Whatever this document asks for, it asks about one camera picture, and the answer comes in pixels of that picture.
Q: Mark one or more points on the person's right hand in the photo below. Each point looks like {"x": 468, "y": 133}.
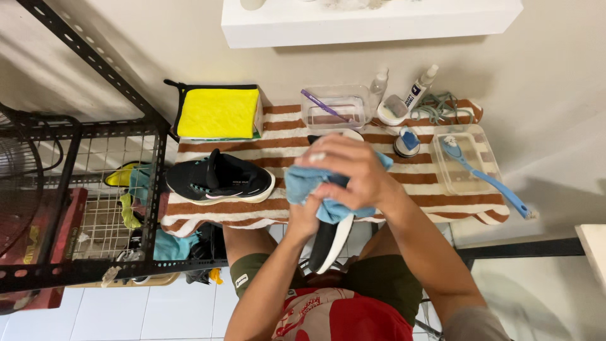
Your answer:
{"x": 360, "y": 165}

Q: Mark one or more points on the white labelled spray bottle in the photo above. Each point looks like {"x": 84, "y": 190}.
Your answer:
{"x": 419, "y": 90}

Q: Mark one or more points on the person's leg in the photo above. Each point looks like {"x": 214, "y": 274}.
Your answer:
{"x": 246, "y": 241}
{"x": 376, "y": 241}

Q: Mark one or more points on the white table corner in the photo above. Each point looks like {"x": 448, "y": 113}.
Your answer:
{"x": 594, "y": 251}

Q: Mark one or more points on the purple toothbrush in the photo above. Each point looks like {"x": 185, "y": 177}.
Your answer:
{"x": 324, "y": 105}

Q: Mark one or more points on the person's left leg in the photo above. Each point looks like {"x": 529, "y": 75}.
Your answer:
{"x": 246, "y": 241}

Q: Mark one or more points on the small clear plastic container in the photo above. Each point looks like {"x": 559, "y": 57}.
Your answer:
{"x": 360, "y": 102}

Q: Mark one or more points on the light blue microfibre cloth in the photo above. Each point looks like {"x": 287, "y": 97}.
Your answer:
{"x": 303, "y": 182}

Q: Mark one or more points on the red carton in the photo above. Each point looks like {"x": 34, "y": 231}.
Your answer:
{"x": 42, "y": 222}

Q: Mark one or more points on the person's left hand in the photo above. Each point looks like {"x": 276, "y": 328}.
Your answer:
{"x": 303, "y": 220}

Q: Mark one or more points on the person's red printed shirt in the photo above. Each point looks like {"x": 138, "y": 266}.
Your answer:
{"x": 350, "y": 317}

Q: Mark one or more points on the black standing fan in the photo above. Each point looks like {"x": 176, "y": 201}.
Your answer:
{"x": 16, "y": 180}

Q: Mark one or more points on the large clear plastic tray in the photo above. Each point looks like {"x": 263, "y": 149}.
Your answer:
{"x": 457, "y": 175}

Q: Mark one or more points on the person's green shorts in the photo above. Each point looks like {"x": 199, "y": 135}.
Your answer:
{"x": 388, "y": 284}

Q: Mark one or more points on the round tin with blue sponge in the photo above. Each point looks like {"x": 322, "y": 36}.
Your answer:
{"x": 407, "y": 142}

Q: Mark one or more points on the person's right leg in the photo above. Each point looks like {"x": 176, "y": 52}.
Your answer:
{"x": 376, "y": 241}

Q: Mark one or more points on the grey-green shoelaces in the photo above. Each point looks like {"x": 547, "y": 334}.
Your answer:
{"x": 440, "y": 109}

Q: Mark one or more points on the white round cream jar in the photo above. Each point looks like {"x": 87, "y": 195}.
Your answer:
{"x": 392, "y": 110}

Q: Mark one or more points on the white wall shelf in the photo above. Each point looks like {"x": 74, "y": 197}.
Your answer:
{"x": 369, "y": 23}

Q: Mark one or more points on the black bag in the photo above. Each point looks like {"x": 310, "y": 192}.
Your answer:
{"x": 208, "y": 246}

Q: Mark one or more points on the black sneaker white sole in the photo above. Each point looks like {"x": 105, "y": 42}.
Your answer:
{"x": 222, "y": 180}
{"x": 331, "y": 241}

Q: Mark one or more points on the yellow microfibre cloth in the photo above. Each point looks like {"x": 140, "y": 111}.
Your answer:
{"x": 218, "y": 112}

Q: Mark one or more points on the black metal rack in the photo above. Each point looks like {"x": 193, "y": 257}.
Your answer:
{"x": 61, "y": 142}

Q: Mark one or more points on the brown white striped towel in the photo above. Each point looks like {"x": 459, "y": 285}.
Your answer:
{"x": 236, "y": 213}

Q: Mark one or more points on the teal cloth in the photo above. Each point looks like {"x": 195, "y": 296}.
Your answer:
{"x": 173, "y": 246}

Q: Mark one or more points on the clear spray bottle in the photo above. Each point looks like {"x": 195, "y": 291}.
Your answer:
{"x": 378, "y": 87}

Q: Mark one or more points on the tan woven basket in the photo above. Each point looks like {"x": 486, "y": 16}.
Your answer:
{"x": 156, "y": 280}

